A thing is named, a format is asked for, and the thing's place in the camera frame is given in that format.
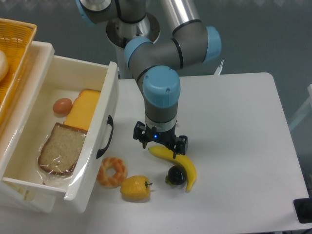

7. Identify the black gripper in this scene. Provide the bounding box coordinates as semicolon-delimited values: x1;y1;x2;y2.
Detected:
133;121;188;158

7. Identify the white drawer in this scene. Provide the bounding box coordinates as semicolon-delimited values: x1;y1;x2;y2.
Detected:
0;56;118;213

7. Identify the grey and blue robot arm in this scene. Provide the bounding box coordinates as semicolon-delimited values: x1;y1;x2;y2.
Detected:
76;0;222;156

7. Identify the white drawer cabinet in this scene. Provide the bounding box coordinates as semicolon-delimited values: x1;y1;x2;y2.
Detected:
0;41;56;213

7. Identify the yellow banana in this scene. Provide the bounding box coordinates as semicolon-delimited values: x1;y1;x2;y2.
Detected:
148;145;197;193

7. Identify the dark mangosteen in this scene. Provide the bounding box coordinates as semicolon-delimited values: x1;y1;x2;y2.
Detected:
165;165;187;186

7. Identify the yellow bell pepper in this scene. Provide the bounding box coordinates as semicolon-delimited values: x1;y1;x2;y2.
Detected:
120;175;152;200

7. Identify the glazed donut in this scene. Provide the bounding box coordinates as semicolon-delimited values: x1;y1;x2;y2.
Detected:
97;157;128;188

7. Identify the orange cake slice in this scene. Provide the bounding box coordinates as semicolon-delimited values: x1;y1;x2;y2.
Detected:
63;89;100;131

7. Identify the brown egg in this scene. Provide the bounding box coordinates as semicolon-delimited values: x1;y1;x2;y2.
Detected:
53;98;73;114

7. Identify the brown bread slice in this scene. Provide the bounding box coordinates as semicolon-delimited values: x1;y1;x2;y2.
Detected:
38;123;87;176

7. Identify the black device at edge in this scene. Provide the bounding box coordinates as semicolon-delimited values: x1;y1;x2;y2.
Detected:
293;198;312;224

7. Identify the pale bread roll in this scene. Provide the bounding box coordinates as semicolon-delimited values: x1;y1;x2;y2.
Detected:
0;50;9;81

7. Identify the orange woven basket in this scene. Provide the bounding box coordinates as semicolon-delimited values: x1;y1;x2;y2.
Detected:
0;19;37;121

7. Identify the white table bracket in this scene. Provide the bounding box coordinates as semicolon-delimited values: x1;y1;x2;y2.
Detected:
214;60;224;76

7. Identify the white frame at right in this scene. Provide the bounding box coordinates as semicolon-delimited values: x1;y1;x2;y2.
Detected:
288;84;312;132

